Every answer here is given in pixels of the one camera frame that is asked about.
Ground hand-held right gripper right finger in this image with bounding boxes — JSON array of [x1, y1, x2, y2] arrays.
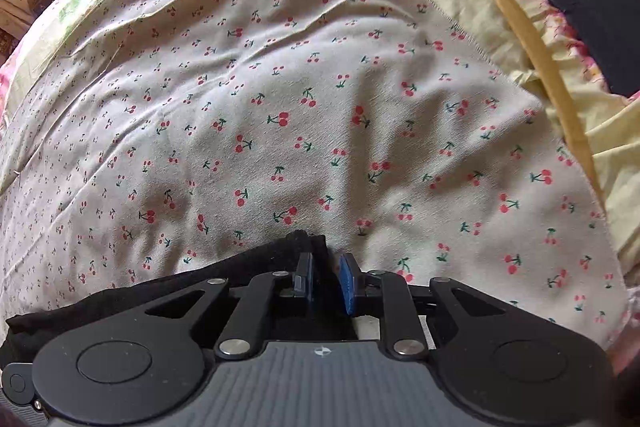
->
[[339, 254, 506, 360]]

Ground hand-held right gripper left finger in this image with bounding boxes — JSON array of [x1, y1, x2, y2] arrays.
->
[[145, 252, 315, 360]]

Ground black pants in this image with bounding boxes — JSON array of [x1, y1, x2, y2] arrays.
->
[[4, 229, 361, 360]]

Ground cherry print bedsheet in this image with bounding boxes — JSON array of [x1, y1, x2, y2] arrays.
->
[[0, 0, 632, 358]]

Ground dark folding tablet case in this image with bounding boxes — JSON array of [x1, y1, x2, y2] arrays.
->
[[507, 0, 640, 98]]

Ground beige patterned curtain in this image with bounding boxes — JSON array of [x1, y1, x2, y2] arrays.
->
[[0, 0, 34, 38]]

